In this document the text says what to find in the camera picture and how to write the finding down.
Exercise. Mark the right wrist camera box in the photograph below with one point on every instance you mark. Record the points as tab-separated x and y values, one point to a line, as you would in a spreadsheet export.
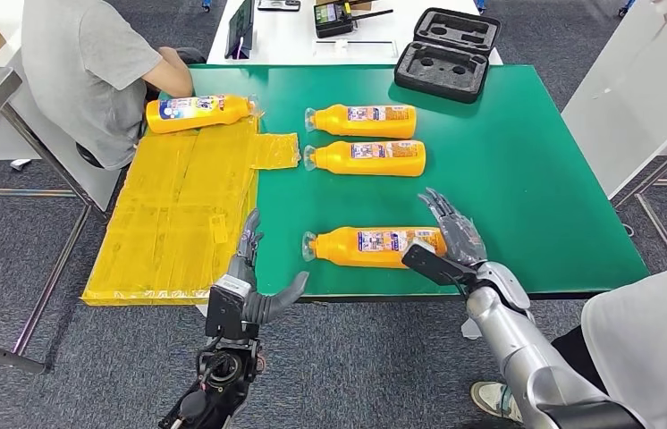
434	266

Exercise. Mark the seated person's forearm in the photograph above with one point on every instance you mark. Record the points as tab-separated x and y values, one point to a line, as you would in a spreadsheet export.
170	74

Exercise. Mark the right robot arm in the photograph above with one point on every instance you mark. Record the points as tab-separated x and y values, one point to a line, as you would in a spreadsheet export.
517	343

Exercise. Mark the seated person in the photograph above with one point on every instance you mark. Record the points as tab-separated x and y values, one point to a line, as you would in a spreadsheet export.
85	77

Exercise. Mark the black stool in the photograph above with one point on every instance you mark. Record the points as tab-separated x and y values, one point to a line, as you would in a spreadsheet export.
87	157

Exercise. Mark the white table with metal legs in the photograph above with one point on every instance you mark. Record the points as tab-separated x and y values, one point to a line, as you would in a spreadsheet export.
624	118

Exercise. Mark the white sneaker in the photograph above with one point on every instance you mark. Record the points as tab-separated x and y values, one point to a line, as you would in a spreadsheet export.
496	402

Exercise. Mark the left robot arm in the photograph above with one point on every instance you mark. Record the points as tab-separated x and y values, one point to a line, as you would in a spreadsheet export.
227	373

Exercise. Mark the white table leg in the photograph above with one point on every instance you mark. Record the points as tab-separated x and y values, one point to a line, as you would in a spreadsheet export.
471	330

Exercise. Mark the black tablet on stand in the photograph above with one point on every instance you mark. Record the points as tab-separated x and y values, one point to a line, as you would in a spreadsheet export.
240	26

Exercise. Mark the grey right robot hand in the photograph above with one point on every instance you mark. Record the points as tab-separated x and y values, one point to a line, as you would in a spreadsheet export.
461	240

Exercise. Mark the orange detergent bottle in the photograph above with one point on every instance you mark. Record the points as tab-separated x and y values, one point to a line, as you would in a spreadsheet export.
363	125
369	163
363	251
203	115

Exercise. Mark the white flat strip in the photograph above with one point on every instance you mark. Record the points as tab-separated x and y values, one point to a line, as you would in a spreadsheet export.
357	48

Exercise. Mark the yellow plastic sheet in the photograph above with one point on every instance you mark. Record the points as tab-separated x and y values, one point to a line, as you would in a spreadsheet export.
162	237

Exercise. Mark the small white scrap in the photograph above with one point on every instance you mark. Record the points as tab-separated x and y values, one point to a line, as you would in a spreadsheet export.
21	164

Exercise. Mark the black foam case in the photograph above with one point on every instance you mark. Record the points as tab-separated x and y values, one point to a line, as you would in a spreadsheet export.
446	56

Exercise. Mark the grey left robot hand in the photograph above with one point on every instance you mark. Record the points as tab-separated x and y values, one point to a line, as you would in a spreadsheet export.
247	266

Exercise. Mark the standing person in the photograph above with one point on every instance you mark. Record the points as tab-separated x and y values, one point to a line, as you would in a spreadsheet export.
653	355

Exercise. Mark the small cardboard box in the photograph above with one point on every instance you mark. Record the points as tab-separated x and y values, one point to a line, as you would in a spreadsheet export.
362	5

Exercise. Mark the black radio with antenna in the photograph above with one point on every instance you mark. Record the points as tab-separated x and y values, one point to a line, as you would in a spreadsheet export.
333	18

